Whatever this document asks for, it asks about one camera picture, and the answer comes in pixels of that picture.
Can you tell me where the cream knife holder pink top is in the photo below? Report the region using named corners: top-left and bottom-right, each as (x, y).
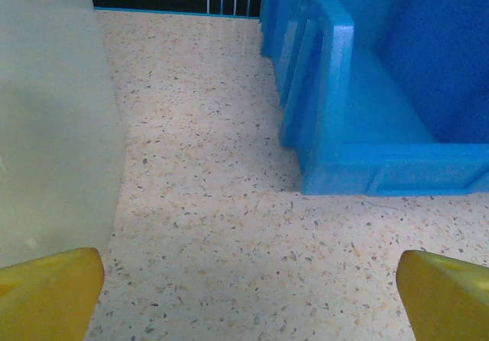
top-left (0, 0), bottom-right (125, 268)

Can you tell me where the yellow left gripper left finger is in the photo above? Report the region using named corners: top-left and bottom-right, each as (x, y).
top-left (0, 247), bottom-right (105, 341)

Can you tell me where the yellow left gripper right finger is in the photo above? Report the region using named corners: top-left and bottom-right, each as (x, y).
top-left (396, 249), bottom-right (489, 341)

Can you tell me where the blue three-compartment plastic bin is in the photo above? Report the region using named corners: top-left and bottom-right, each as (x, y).
top-left (259, 0), bottom-right (489, 196)

